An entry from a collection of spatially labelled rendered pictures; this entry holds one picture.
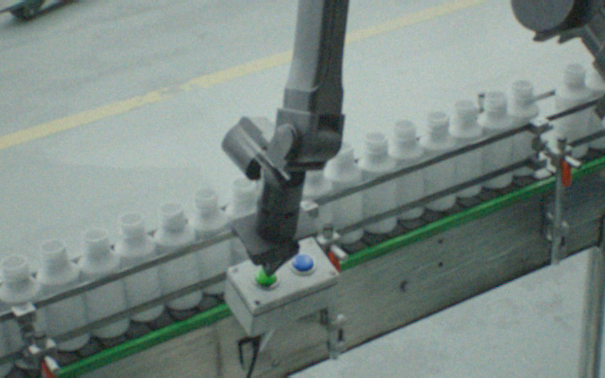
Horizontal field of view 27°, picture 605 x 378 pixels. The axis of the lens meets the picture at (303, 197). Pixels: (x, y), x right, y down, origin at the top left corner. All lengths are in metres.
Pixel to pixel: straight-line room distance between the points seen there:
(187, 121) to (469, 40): 1.25
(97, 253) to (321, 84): 0.44
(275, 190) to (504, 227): 0.68
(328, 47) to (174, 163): 2.86
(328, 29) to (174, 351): 0.59
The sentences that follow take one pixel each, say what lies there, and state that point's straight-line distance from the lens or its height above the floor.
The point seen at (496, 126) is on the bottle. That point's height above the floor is 1.12.
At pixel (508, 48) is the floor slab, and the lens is 5.11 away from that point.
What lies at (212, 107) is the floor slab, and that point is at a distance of 4.73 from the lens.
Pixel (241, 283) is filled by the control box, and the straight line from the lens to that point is 1.74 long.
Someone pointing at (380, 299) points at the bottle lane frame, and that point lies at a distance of 2.06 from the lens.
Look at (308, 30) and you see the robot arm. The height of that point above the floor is 1.49.
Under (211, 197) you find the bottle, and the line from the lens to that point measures 1.85.
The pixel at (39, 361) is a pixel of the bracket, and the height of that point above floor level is 1.07.
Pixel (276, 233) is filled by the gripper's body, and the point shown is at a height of 1.22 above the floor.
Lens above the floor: 2.09
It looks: 31 degrees down
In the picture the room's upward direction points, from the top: 4 degrees counter-clockwise
